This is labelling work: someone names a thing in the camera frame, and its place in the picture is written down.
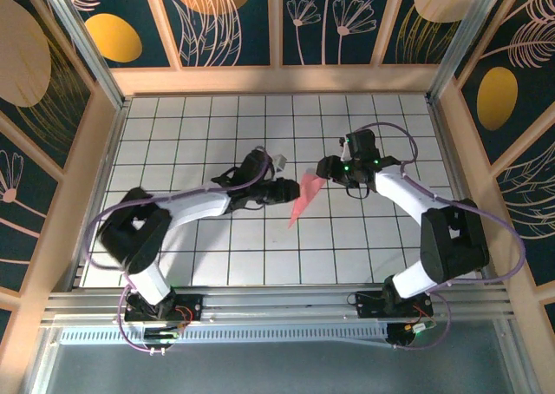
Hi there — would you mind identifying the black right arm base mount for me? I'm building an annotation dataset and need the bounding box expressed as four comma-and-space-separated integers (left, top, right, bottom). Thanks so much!
354, 290, 434, 319

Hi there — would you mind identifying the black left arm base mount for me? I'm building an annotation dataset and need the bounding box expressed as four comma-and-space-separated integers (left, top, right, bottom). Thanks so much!
123, 292, 205, 325

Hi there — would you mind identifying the large cream circle wall panel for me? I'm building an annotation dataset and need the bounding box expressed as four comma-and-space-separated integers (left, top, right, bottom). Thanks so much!
0, 0, 96, 181

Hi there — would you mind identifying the aluminium frame cross rail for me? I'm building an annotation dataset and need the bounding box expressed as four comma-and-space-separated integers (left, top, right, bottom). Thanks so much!
41, 283, 519, 331

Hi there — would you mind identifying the white leaves wall panel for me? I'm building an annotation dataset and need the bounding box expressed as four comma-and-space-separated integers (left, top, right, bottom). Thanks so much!
489, 122, 555, 289

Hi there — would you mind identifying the orange oval white fern panel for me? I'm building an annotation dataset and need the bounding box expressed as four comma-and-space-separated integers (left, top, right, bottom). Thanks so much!
450, 0, 555, 167

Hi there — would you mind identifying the aluminium side rail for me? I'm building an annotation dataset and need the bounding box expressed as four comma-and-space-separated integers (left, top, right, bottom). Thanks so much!
428, 100, 495, 287
67, 102, 131, 292

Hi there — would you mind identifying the aluminium corner post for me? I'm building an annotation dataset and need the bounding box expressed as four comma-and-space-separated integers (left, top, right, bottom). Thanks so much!
427, 0, 508, 104
34, 0, 131, 108

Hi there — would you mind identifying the orange circle leaves wall panel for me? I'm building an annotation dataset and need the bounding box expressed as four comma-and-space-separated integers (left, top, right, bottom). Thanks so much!
145, 0, 278, 69

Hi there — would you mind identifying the orange oval feather wall panel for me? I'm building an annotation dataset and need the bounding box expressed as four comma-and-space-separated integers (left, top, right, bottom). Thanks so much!
55, 0, 182, 70

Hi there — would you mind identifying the single white flower wall panel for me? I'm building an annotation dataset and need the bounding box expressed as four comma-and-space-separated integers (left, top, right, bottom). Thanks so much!
0, 109, 66, 299

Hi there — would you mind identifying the aluminium frame post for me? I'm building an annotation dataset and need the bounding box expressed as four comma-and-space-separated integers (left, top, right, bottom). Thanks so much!
24, 327, 62, 394
498, 319, 538, 394

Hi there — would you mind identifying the small dark wall panel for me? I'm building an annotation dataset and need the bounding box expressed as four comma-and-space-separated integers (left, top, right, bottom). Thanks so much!
0, 306, 15, 350
540, 297, 555, 338

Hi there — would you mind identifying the grey slotted cable duct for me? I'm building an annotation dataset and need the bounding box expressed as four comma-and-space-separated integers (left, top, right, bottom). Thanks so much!
58, 326, 391, 348

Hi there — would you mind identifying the cream circle yellow lines panel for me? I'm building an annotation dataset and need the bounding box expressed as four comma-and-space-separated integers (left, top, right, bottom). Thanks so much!
378, 0, 476, 68

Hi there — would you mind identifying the pink square paper sheet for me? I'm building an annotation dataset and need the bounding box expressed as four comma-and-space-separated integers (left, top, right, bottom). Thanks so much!
288, 167, 328, 230

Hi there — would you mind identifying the white flowers wall panel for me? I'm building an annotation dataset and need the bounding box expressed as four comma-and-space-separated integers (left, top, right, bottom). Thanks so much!
277, 0, 398, 69

